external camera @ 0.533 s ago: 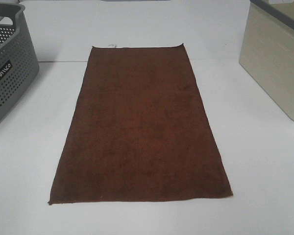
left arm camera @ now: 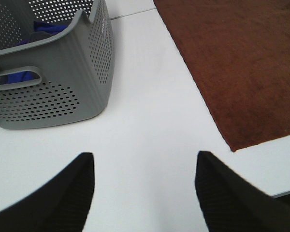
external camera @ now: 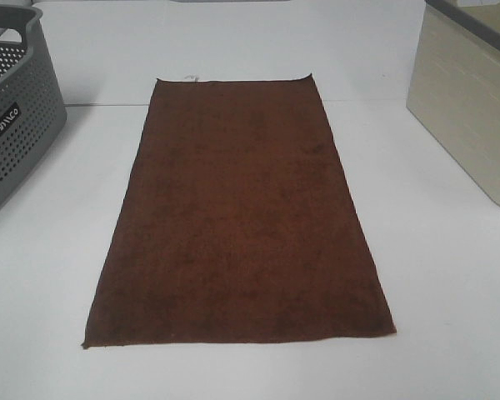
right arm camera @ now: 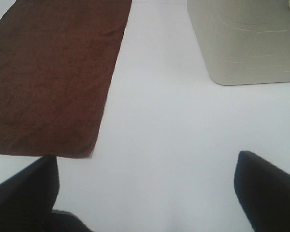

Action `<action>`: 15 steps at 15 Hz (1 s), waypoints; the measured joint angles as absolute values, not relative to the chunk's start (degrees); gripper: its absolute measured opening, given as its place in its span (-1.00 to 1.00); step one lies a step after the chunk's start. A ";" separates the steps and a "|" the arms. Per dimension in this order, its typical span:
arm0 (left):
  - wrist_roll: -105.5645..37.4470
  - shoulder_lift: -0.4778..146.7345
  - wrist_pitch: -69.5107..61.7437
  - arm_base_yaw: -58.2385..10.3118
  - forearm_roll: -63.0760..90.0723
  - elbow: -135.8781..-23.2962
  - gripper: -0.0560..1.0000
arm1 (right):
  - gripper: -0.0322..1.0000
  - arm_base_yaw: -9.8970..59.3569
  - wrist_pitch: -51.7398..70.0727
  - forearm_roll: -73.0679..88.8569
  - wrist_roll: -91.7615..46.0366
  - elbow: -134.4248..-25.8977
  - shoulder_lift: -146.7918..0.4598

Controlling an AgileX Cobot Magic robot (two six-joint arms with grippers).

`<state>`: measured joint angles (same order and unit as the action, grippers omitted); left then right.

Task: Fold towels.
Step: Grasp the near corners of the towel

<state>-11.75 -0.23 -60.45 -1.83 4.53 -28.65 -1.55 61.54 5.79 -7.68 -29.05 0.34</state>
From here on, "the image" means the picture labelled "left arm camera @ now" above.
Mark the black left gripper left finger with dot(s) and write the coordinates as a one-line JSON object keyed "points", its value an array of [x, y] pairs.
{"points": [[60, 205]]}

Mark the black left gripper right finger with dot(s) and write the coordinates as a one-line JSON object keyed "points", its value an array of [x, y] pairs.
{"points": [[231, 204]]}

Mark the brown towel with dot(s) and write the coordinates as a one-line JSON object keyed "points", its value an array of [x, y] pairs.
{"points": [[238, 53]]}

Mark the grey perforated plastic basket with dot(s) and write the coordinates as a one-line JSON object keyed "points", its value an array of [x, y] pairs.
{"points": [[75, 67]]}

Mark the blue cloth in basket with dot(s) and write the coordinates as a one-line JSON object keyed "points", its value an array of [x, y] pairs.
{"points": [[42, 31]]}

